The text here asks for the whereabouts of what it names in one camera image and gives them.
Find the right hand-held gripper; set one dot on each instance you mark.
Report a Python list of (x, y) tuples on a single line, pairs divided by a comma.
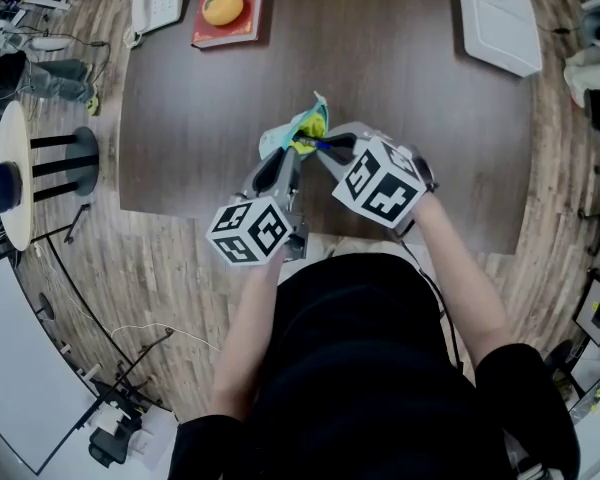
[(380, 188)]

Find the blue pen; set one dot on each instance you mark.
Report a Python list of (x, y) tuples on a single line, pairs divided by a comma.
[(322, 144)]

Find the orange toy fruit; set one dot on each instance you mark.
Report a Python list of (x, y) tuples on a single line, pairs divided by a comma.
[(222, 8)]

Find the white whiteboard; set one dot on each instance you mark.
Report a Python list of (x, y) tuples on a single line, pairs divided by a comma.
[(25, 368)]

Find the black pot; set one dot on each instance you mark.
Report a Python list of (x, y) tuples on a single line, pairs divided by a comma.
[(5, 188)]

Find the person's black top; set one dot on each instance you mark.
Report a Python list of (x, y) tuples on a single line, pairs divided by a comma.
[(360, 368)]

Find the white flat box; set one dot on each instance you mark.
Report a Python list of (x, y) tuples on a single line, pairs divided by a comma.
[(500, 23)]

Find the person's left forearm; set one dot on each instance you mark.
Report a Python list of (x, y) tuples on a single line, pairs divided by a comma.
[(245, 338)]

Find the round light table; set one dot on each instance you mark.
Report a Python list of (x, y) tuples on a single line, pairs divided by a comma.
[(12, 168)]

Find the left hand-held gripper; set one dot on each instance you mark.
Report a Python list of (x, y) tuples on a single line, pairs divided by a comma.
[(252, 230)]

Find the person's right forearm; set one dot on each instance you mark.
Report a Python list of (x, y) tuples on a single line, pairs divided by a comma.
[(460, 288)]

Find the black stand foot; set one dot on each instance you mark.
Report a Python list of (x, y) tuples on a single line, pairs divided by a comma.
[(77, 223)]

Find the light blue pencil pouch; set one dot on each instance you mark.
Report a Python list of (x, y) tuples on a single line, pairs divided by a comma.
[(315, 123)]

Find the black floor stand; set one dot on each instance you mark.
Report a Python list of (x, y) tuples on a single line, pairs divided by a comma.
[(107, 448)]

